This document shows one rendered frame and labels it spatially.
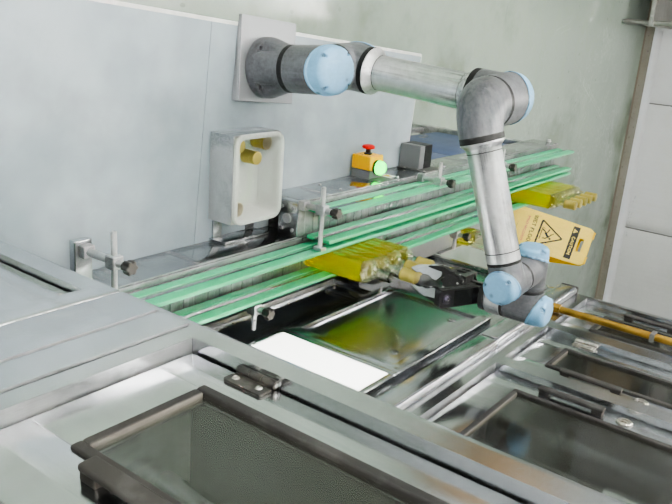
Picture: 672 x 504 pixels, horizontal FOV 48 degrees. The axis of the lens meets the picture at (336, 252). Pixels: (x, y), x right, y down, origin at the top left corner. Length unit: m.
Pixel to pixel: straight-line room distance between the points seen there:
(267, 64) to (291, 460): 1.26
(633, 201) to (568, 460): 6.35
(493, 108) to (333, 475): 1.03
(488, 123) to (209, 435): 1.00
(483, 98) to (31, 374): 1.07
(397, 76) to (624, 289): 6.38
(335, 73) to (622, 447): 1.03
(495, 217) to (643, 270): 6.35
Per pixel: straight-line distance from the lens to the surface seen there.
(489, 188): 1.62
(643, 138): 7.75
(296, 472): 0.76
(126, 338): 0.97
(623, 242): 7.94
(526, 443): 1.62
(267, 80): 1.88
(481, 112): 1.61
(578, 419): 1.76
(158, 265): 1.74
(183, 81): 1.80
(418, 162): 2.53
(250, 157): 1.90
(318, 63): 1.79
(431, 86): 1.79
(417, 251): 2.55
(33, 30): 1.57
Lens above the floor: 2.08
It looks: 34 degrees down
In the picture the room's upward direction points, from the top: 107 degrees clockwise
